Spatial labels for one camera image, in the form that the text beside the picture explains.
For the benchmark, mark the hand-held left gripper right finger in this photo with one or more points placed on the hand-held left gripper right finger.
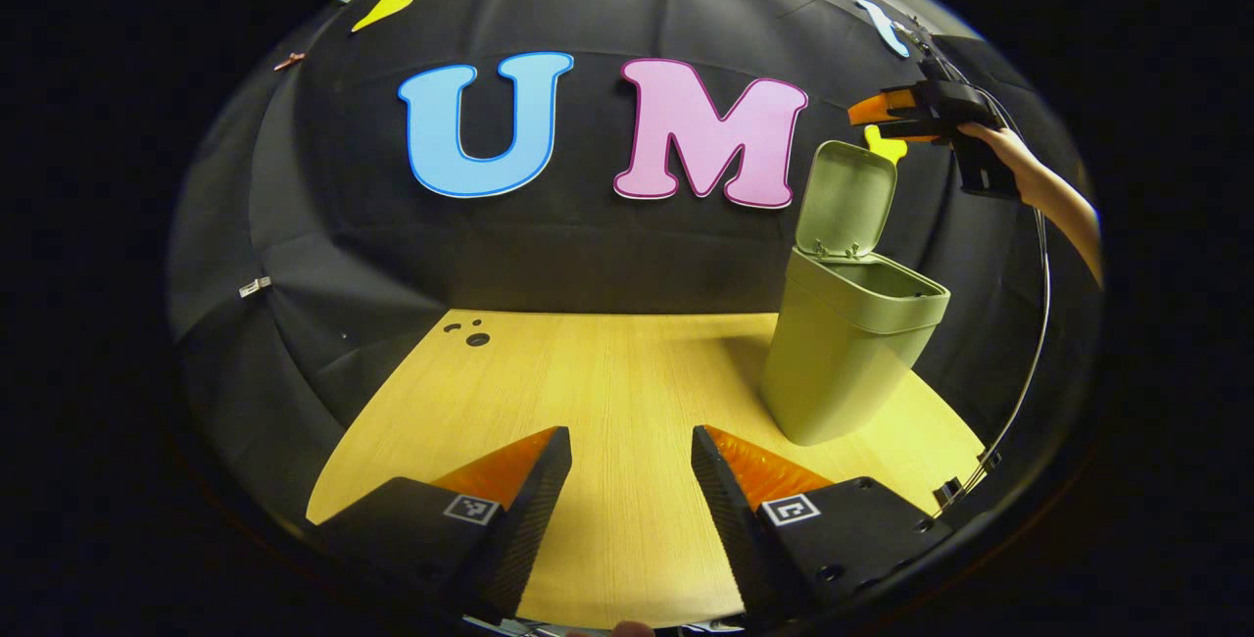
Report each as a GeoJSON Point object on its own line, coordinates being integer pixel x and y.
{"type": "Point", "coordinates": [735, 539]}

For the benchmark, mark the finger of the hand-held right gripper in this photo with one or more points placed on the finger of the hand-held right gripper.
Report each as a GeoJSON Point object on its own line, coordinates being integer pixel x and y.
{"type": "Point", "coordinates": [887, 104]}
{"type": "Point", "coordinates": [916, 137]}

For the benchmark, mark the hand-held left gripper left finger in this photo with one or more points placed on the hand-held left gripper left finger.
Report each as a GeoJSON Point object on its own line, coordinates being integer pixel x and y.
{"type": "Point", "coordinates": [524, 539]}

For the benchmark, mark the pale green desktop garbage bin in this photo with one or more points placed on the pale green desktop garbage bin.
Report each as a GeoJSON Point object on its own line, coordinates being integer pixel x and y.
{"type": "Point", "coordinates": [843, 363]}

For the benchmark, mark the wooden desktop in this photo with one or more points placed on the wooden desktop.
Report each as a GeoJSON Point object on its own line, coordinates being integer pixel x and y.
{"type": "Point", "coordinates": [627, 392]}

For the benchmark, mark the black backdrop cloth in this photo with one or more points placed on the black backdrop cloth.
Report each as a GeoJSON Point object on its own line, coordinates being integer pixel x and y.
{"type": "Point", "coordinates": [588, 255]}

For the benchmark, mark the white backdrop clip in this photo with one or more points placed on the white backdrop clip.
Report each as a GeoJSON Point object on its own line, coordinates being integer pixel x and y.
{"type": "Point", "coordinates": [255, 286]}

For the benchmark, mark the copper backdrop clip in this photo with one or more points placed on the copper backdrop clip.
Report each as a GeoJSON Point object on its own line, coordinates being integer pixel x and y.
{"type": "Point", "coordinates": [289, 61]}

